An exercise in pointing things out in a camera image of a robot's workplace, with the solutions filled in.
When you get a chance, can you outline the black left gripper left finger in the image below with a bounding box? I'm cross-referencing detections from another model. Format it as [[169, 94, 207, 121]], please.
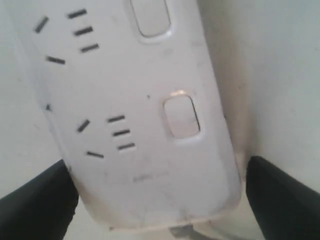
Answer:
[[0, 160, 79, 240]]

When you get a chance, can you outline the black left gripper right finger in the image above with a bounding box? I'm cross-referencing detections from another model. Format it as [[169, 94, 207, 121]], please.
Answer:
[[245, 156, 320, 240]]

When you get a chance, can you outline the white five-outlet power strip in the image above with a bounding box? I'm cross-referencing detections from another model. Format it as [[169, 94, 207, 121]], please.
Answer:
[[3, 0, 241, 231]]

